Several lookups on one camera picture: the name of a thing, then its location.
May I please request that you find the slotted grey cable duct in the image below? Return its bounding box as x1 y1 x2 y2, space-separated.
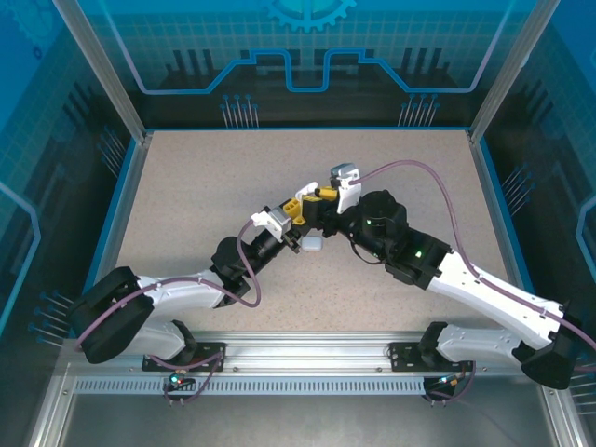
74 375 432 396

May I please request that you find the aluminium frame post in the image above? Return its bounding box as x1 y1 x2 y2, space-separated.
467 0 563 145
51 0 155 143
25 365 78 447
539 376 589 447

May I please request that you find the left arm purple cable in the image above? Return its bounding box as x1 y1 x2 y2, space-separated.
74 219 262 355

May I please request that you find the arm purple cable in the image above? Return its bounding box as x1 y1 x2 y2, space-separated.
74 219 262 355
356 159 596 373

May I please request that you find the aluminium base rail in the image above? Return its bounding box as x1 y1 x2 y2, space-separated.
193 329 527 376

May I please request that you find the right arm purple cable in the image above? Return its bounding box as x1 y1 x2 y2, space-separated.
356 159 596 373

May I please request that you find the aluminium table side rail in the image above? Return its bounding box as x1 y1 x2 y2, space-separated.
467 129 536 299
95 131 155 280

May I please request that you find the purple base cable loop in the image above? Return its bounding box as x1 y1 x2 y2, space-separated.
148 347 227 407
426 362 479 406

